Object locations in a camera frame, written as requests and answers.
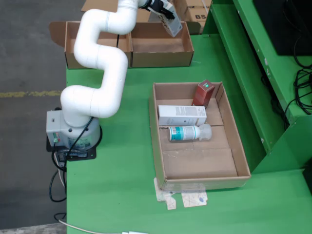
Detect plain brown cardboard box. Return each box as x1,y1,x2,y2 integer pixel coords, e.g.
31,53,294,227
172,0,212,15

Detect black cable bundle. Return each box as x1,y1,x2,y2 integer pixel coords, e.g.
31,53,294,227
260,36,312,127

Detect long white carton box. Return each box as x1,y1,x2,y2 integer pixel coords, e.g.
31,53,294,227
157,104,207,126

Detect shallow cardboard tray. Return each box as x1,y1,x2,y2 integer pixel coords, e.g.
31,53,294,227
148,81,252,192

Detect gray robot base control box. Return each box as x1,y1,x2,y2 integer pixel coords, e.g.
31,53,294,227
46,111,74,147

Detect long black camera cable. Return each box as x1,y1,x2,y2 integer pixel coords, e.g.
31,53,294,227
67,34,120,156

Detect black monitor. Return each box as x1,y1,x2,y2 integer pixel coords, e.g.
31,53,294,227
252,0,312,56

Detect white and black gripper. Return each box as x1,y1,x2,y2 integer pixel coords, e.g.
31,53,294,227
145,0,176,22

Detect cow print hand cream box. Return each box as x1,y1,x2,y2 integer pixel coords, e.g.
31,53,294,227
156,4,183,38

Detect dark red carton box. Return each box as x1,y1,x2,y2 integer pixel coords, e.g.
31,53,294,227
192,79,215,109

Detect black base power cables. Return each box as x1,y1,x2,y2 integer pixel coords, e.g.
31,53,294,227
49,151,68,221

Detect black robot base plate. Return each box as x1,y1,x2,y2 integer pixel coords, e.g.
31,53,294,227
46,140,97,162

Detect white cable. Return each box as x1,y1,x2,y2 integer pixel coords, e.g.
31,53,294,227
58,219,149,234

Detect green metal shelf unit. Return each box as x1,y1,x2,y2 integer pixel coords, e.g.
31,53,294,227
202,0,312,175

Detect paper scrap with blue mark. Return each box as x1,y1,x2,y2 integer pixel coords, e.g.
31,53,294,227
181,191,210,208

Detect white bottle teal label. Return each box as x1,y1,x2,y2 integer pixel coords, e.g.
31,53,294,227
168,123,213,142

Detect taped white paper scrap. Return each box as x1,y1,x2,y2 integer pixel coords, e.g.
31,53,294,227
153,177,177,211

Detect BS printed cardboard box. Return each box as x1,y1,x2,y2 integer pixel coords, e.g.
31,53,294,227
183,6,210,22

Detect two-compartment cardboard box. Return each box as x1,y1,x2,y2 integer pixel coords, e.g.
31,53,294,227
48,20,201,70

